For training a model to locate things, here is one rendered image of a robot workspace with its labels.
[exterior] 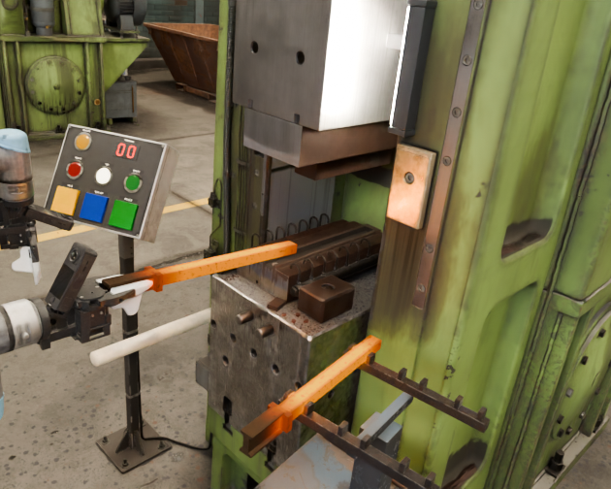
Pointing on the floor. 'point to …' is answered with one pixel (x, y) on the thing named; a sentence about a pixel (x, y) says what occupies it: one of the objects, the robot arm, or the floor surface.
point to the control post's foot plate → (113, 450)
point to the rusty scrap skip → (189, 55)
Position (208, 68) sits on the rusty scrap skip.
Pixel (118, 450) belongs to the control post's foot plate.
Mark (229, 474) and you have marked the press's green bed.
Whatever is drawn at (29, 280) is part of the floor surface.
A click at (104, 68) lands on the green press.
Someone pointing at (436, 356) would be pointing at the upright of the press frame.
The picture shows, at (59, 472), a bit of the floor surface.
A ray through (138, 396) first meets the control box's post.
